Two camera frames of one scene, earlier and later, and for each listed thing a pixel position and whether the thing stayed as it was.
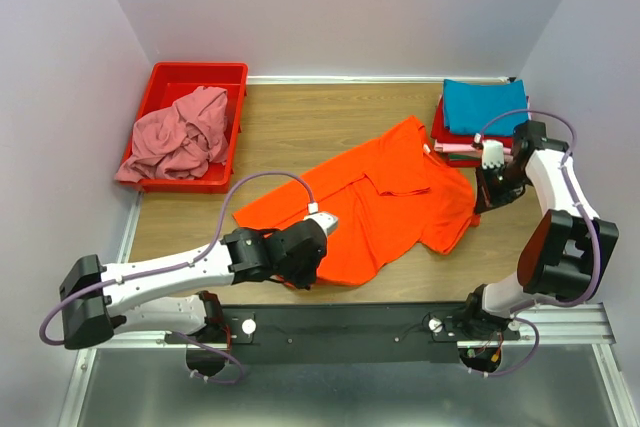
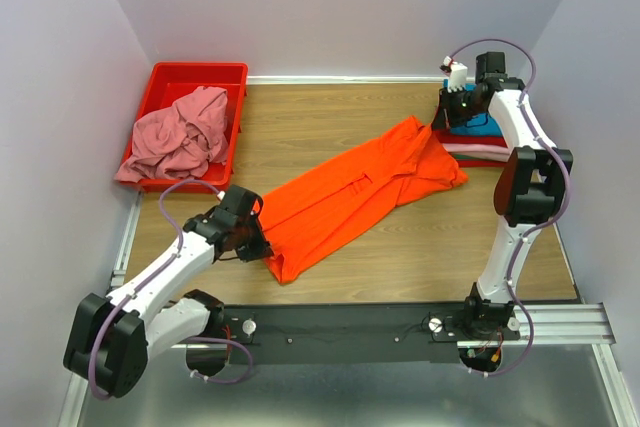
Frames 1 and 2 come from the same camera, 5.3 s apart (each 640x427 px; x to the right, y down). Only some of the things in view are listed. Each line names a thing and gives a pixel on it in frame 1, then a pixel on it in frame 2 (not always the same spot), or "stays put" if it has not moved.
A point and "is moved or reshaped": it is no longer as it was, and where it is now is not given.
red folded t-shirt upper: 440,131 stays put
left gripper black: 309,278 to 261,248
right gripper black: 486,198 to 444,118
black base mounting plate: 354,333 stays put
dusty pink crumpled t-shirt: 180,141 stays put
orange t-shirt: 383,193 is moved or reshaped
